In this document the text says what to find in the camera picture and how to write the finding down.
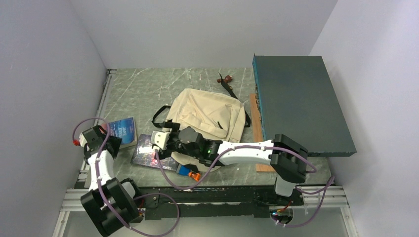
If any blue Jane Eyre book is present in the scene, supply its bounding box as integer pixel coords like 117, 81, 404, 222
101, 117, 137, 149

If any beige canvas backpack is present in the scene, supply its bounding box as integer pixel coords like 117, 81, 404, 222
151, 72, 252, 172

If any dark glossy paperback book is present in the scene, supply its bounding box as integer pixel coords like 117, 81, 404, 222
130, 134, 179, 171

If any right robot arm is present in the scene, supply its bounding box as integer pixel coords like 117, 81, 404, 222
151, 122, 312, 205

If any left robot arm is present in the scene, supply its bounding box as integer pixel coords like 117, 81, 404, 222
79, 125, 142, 237

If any blue eraser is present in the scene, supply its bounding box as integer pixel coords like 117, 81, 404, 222
176, 164, 191, 176

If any orange pencil sharpener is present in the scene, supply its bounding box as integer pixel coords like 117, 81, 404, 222
188, 171, 201, 181

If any wooden board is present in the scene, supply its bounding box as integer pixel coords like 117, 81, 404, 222
249, 93, 275, 172

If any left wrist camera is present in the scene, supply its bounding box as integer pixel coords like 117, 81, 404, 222
73, 132, 87, 148

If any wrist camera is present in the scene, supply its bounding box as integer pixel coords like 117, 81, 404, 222
150, 131, 170, 151
73, 132, 87, 148

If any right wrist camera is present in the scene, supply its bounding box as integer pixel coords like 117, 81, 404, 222
150, 131, 170, 151

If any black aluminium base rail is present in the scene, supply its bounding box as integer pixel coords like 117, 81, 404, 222
60, 185, 349, 220

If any dark network switch box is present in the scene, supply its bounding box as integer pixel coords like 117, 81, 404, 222
252, 55, 357, 157

